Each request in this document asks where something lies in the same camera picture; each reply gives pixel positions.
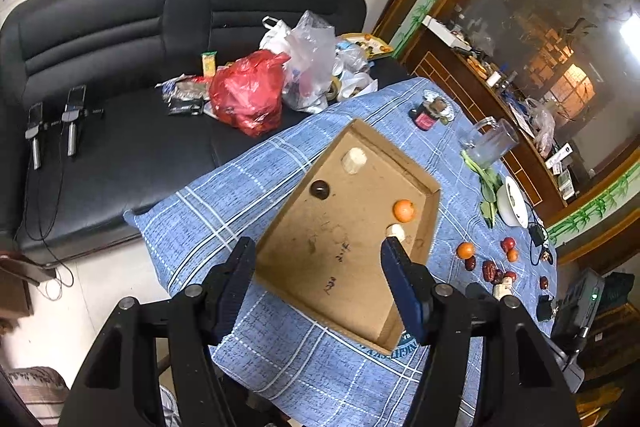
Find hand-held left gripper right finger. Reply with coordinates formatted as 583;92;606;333
380;236;581;427

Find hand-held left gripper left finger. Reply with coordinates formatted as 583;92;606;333
59;236;257;427

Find cardboard tray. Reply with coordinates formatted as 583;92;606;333
251;118;442;356

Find blue plaid cloth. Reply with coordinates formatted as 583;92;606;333
123;77;556;427

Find green leaves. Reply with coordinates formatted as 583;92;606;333
462;152;503;228

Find black charger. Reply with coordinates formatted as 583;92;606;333
536;297;558;322

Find white bowl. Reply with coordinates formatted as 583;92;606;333
497;176;530;229

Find glass mug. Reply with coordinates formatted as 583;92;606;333
460;117;521;170

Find dark device green light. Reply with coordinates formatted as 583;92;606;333
550;267;606;353

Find dark jar red label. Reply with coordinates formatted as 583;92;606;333
409;98;441;131

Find black snack packet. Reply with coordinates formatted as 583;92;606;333
167;97;206;116

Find red plastic bag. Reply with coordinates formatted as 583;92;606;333
208;50;292;138

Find white patterned dish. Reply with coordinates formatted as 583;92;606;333
422;89;456;122

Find wooden glass cabinet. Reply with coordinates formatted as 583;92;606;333
372;0;640;268

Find black handheld device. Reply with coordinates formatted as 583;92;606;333
61;85;106;158
25;103;47;170

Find clear plastic bag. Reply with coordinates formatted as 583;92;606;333
282;10;338;112

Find yellow printed box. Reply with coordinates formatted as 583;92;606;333
340;33;396;60

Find white plastic bag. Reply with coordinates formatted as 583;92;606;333
259;16;301;58

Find white flat box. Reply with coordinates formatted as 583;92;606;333
421;14;468;48

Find black leather sofa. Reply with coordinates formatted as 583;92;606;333
0;0;416;265

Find black cable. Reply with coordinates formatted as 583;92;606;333
27;152;76;303

